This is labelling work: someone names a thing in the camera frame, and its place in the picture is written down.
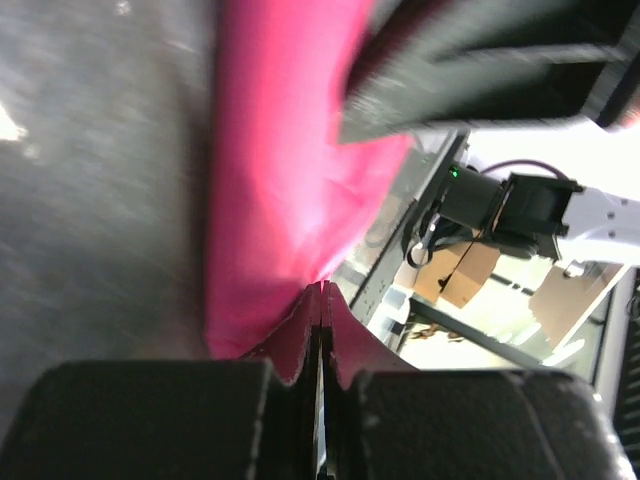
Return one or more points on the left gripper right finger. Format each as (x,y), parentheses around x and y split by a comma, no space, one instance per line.
(386,419)

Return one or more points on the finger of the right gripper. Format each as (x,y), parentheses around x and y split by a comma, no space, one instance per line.
(491,64)

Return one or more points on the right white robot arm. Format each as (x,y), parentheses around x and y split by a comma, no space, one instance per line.
(524,215)

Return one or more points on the pink paper napkin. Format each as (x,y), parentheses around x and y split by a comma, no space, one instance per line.
(287,201)

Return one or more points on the cardboard box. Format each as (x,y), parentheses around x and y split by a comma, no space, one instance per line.
(456,274)

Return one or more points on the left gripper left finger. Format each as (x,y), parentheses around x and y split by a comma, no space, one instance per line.
(249,418)

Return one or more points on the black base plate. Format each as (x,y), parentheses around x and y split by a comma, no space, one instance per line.
(412,193)

